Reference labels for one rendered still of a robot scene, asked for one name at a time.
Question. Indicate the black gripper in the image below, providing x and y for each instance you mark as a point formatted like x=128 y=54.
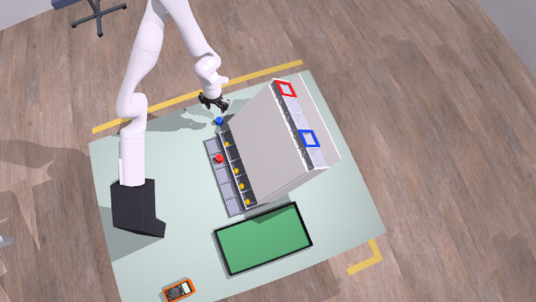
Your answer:
x=219 y=101

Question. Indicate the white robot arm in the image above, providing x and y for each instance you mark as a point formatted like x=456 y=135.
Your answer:
x=143 y=57

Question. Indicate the orange pocket multimeter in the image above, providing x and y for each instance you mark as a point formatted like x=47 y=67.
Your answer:
x=179 y=290

